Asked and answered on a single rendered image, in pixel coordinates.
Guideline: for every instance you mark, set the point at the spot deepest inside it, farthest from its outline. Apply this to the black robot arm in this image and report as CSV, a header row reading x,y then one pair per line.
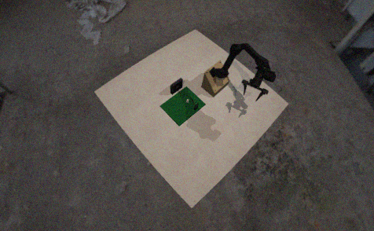
x,y
260,61

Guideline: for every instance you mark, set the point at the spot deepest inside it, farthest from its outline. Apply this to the green circuit board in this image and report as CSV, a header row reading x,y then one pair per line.
x,y
181,107

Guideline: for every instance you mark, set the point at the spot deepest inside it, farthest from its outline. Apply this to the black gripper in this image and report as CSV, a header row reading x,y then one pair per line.
x,y
257,82

